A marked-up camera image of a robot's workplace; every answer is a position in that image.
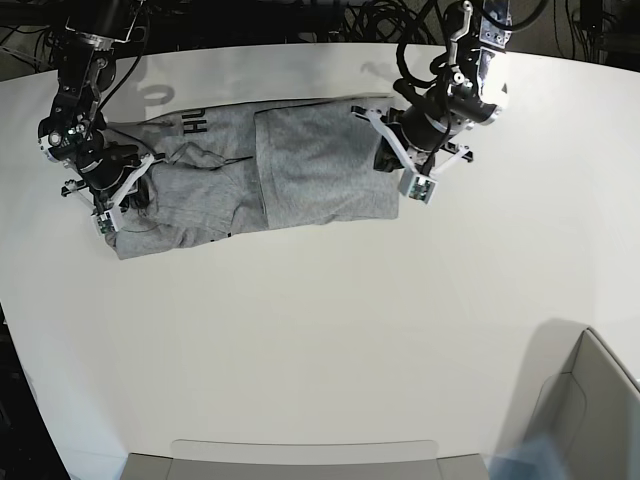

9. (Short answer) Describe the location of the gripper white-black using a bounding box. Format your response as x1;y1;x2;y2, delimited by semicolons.
61;144;164;215
351;106;473;178

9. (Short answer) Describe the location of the grey T-shirt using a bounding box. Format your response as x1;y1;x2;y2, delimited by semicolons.
106;97;399;260

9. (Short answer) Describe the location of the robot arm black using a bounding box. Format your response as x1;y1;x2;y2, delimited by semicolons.
381;1;520;176
38;1;150;216

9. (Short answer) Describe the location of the grey tray bottom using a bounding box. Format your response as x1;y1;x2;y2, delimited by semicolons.
121;439;489;479

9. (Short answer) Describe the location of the grey box right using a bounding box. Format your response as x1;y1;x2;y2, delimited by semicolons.
526;328;639;479

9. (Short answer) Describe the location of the blue blurred object corner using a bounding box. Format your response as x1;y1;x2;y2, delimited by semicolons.
485;435;570;480

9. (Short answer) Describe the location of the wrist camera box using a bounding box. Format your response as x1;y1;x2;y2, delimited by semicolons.
91;208;123;235
398;169;438;205

